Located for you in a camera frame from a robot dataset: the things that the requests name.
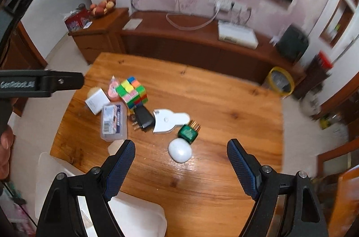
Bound pile of peaches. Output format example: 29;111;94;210
89;0;116;19

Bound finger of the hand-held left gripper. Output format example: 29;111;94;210
39;70;85;98

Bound white set-top box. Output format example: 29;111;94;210
218;20;259;49

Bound clear box with blue label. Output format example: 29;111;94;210
100;103;128;142

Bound long wooden television cabinet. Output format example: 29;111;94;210
119;10;307;89

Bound person's left hand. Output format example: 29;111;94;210
0;125;15;181

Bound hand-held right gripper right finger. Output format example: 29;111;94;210
227;139;328;237

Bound dark basket with red lid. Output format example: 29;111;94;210
304;50;334;92

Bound white wall sockets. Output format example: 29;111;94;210
209;0;243;13

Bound green bottle with gold cap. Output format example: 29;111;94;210
177;120;201;145

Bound wooden side cabinet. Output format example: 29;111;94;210
68;7;130;65

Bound dark green appliance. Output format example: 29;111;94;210
276;25;309;64

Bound yellow rimmed trash bin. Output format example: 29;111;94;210
265;66;296;99

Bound pink oval case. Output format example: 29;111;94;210
107;75;122;103

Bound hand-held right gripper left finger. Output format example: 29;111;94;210
36;139;136;237

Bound white flat cable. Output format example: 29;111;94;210
166;5;219;31

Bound white pad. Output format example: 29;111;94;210
122;18;142;30

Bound white plastic bin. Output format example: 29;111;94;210
35;139;166;237

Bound white egg-shaped case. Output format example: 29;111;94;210
168;138;193;163

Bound black charger adapter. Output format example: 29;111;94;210
132;106;155;132

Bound small white box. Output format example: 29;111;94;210
85;87;111;116

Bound red printed box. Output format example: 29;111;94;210
64;9;93;33

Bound colourful puzzle cube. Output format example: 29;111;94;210
115;76;148;110

